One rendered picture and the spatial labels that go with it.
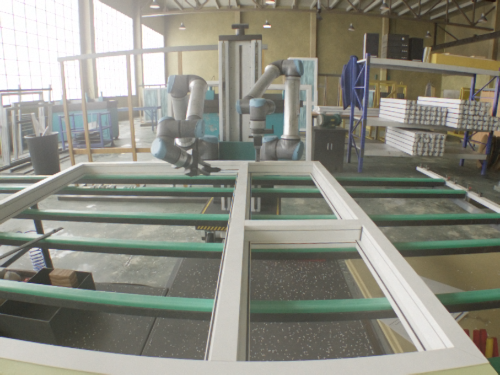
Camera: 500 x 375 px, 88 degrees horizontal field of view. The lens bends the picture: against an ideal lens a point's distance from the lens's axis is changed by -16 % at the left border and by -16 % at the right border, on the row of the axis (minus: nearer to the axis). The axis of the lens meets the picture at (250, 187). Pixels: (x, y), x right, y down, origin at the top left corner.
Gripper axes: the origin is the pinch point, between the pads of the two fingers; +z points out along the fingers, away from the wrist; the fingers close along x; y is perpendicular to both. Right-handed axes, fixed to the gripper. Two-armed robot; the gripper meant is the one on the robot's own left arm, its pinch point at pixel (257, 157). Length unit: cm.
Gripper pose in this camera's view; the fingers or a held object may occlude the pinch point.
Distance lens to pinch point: 176.5
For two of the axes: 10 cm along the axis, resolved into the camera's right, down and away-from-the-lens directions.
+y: -10.0, 0.0, 0.1
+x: -0.1, 3.1, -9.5
